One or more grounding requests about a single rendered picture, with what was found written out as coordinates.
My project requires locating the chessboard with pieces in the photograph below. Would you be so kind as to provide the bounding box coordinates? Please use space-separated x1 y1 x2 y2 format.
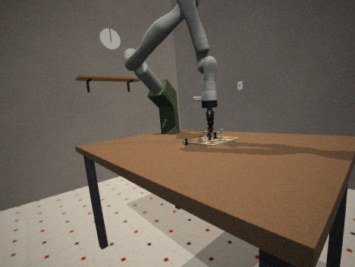
187 136 240 146

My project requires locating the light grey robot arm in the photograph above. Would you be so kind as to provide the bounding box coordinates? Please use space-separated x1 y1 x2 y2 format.
124 0 217 102

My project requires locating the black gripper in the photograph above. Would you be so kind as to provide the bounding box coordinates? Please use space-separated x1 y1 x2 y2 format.
202 100 217 134

